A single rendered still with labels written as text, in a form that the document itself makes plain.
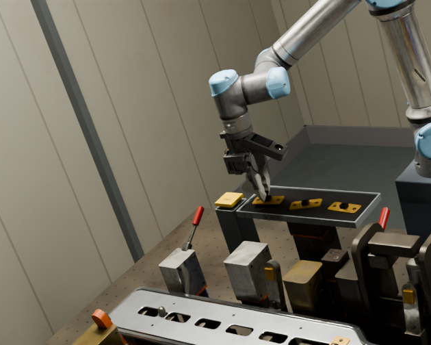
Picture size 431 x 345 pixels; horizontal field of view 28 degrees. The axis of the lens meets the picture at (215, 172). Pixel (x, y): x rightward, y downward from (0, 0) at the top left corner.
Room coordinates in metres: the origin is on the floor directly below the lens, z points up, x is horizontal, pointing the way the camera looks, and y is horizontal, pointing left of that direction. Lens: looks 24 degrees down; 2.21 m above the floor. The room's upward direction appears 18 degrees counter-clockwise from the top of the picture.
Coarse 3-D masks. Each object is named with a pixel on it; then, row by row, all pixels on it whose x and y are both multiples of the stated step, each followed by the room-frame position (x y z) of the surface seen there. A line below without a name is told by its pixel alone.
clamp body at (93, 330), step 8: (96, 328) 1.88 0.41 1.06; (104, 328) 1.87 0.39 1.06; (112, 328) 1.86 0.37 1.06; (80, 336) 1.87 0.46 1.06; (88, 336) 1.86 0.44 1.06; (96, 336) 1.85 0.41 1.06; (104, 336) 1.84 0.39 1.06; (112, 336) 1.84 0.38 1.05; (120, 336) 1.86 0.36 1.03; (72, 344) 1.85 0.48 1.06; (80, 344) 1.84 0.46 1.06; (88, 344) 1.82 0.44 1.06; (96, 344) 1.81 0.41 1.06; (104, 344) 1.82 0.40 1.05; (112, 344) 1.84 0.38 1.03; (120, 344) 1.85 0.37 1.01
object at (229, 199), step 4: (228, 192) 2.19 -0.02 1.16; (232, 192) 2.18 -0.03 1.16; (224, 196) 2.17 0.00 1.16; (228, 196) 2.16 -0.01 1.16; (232, 196) 2.16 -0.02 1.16; (236, 196) 2.15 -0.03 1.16; (240, 196) 2.15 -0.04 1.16; (220, 200) 2.16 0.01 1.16; (224, 200) 2.15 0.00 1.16; (228, 200) 2.14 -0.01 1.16; (232, 200) 2.14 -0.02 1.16; (236, 200) 2.13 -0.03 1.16; (216, 204) 2.15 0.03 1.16; (220, 204) 2.14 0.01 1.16; (224, 204) 2.13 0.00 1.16; (228, 204) 2.12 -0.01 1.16; (232, 204) 2.12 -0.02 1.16
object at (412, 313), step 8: (408, 288) 1.57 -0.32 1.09; (416, 288) 1.56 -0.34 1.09; (408, 296) 1.56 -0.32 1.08; (416, 296) 1.56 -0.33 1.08; (408, 304) 1.57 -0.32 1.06; (416, 304) 1.56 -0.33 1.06; (408, 312) 1.57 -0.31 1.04; (416, 312) 1.56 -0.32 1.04; (408, 320) 1.57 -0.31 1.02; (416, 320) 1.55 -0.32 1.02; (408, 328) 1.57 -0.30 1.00; (416, 328) 1.55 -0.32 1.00; (424, 328) 1.56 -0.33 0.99
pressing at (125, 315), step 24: (144, 288) 2.10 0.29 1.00; (120, 312) 2.02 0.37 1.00; (168, 312) 1.94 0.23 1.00; (192, 312) 1.91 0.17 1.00; (216, 312) 1.87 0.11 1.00; (240, 312) 1.84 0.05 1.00; (264, 312) 1.80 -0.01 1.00; (288, 312) 1.76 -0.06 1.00; (144, 336) 1.88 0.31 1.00; (168, 336) 1.84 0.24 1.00; (192, 336) 1.80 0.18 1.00; (216, 336) 1.77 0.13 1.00; (240, 336) 1.74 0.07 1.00; (288, 336) 1.68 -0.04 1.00; (312, 336) 1.65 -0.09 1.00; (336, 336) 1.62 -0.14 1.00; (360, 336) 1.59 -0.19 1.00
